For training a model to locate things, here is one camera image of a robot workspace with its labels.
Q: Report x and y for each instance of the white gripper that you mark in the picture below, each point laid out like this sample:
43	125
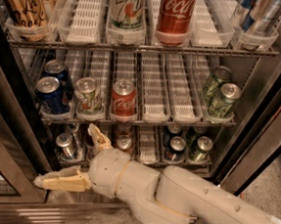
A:
105	170

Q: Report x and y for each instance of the blue pepsi can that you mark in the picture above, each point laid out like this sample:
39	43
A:
52	96
58	69

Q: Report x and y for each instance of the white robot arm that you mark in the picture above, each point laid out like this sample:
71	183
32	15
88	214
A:
171	196

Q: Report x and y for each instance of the silver can bottom shelf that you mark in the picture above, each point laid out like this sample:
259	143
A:
66	144

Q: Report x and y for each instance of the copper can bottom shelf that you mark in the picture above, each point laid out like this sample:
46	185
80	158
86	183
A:
124	143

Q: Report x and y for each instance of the white 7up can middle shelf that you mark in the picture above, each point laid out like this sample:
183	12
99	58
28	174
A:
88	95

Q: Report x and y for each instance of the white 7up can shelf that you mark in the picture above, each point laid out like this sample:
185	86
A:
88	95
127	14

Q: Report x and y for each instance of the red coca-cola can middle shelf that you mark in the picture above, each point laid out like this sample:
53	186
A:
124	97

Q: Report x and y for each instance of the red coca-cola can shelf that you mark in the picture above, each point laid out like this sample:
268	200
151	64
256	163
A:
124	97
173	21

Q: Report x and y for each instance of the glass fridge door left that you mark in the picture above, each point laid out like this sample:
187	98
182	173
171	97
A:
25	149

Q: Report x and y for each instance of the blue can bottom shelf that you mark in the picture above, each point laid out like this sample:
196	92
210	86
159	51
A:
175	149

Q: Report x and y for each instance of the green can bottom shelf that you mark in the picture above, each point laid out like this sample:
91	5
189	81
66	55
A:
201	149

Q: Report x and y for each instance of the green can shelf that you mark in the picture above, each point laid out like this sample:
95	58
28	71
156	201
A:
201	149
223	102
217	78

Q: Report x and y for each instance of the front green can middle shelf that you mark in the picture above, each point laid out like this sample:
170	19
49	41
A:
223	102

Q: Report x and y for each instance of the rear green can middle shelf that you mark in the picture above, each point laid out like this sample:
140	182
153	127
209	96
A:
217	78

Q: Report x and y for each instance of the white 7up can top shelf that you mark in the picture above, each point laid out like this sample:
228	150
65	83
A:
127	14

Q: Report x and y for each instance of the gold la croix can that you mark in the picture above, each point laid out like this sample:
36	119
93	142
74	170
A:
30	16

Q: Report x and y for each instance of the red coca-cola can top shelf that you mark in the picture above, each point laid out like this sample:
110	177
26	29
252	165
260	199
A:
173	21

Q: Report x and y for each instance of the steel fridge door right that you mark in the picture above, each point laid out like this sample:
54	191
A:
244	150

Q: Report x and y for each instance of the silver blue can top shelf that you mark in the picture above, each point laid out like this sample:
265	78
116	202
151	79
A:
256	17

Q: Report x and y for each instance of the dark bottle white cap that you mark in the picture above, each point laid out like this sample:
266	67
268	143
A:
90	147

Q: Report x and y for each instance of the middle wire shelf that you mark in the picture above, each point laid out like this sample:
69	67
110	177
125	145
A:
72	117

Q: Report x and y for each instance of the wire shelf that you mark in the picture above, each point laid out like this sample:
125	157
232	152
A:
223	52
72	117

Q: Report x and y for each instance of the top wire shelf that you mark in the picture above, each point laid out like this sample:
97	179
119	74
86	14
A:
223	52

